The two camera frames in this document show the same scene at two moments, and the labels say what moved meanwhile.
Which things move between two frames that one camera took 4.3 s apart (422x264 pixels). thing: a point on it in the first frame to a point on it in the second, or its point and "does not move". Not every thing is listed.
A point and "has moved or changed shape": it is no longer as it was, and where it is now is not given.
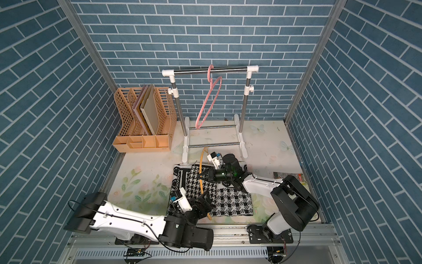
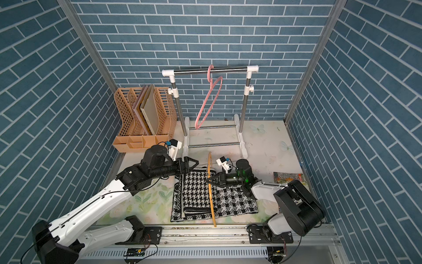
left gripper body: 198,213 to 173,168
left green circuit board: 135,252 does not move
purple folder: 137,108 does not move
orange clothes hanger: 208,215 has moved or changed shape
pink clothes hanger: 205,100 does not move
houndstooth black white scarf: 225,201 does not move
